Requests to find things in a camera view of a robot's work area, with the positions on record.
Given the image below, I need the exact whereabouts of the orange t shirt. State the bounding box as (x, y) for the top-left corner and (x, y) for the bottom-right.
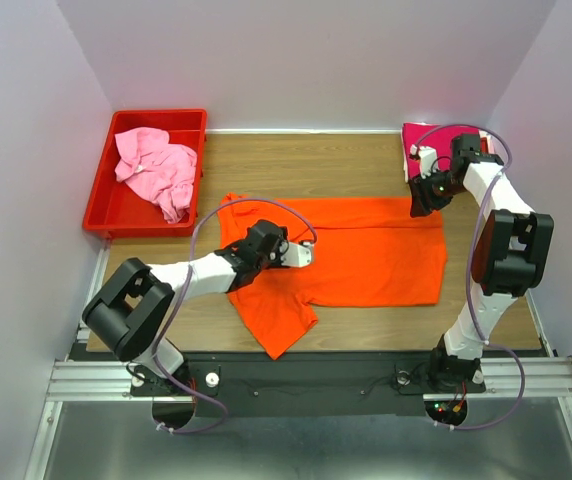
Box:
(217, 193), (448, 360)

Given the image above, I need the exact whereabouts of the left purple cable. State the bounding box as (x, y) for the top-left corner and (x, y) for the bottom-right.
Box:
(151, 197), (318, 435)

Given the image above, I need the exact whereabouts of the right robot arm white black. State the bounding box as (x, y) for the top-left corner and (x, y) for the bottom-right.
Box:
(408, 133), (554, 390)

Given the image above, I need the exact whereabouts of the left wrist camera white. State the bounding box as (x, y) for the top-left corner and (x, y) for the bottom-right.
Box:
(280, 241), (314, 268)

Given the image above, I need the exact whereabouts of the red plastic bin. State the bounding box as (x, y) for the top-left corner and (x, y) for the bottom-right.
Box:
(83, 109), (208, 239)

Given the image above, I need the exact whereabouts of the folded magenta t shirt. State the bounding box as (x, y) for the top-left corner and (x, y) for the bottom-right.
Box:
(401, 122), (487, 184)

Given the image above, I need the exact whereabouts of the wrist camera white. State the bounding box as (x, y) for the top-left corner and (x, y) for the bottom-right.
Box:
(280, 241), (314, 268)
(408, 144), (439, 178)

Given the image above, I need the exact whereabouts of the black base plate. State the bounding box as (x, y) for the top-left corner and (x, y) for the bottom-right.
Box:
(127, 351), (485, 419)

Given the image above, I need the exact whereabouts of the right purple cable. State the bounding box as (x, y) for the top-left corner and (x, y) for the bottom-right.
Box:
(410, 122), (527, 432)

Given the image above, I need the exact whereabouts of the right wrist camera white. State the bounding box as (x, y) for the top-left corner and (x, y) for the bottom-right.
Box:
(408, 144), (439, 178)

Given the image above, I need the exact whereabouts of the purple cable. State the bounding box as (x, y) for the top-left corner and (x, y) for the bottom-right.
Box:
(410, 122), (527, 432)
(151, 197), (318, 435)

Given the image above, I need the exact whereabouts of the aluminium rail frame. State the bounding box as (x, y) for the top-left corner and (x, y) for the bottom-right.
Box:
(24, 239), (572, 480)

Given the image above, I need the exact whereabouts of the pink t shirt in bin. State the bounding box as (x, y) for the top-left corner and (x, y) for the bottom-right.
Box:
(115, 127), (198, 224)

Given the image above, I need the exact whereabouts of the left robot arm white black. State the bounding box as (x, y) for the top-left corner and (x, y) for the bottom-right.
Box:
(82, 220), (299, 394)

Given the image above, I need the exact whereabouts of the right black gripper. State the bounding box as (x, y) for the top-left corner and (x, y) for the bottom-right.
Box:
(407, 166), (467, 217)

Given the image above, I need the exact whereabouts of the folded light pink shirt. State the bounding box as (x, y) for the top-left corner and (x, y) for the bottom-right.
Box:
(479, 130), (496, 154)

